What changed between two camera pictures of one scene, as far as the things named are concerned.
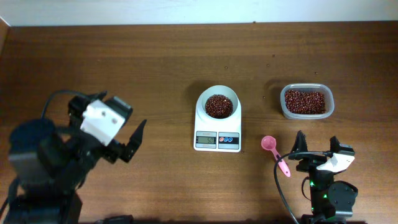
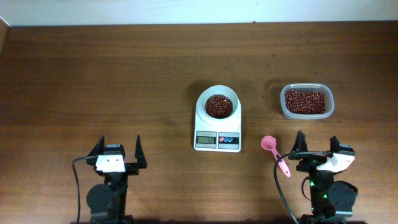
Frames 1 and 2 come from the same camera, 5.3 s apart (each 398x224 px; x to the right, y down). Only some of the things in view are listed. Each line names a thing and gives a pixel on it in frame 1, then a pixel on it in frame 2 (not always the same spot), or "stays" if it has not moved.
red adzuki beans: (305, 102) stays
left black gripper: (74, 112) to (133, 168)
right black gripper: (310, 163) stays
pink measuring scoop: (269, 142) stays
